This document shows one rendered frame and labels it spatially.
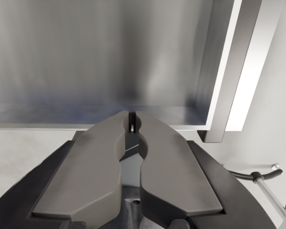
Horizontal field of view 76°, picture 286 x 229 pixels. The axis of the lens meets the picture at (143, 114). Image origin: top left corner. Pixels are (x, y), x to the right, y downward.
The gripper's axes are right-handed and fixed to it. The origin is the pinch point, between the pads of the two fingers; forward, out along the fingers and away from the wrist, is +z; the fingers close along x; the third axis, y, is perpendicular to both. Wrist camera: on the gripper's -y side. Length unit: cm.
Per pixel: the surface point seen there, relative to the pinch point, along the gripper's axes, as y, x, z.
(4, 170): 97, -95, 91
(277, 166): 93, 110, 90
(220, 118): 1.4, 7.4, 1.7
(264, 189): 93, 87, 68
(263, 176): 93, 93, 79
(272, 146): 76, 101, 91
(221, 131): 2.6, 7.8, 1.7
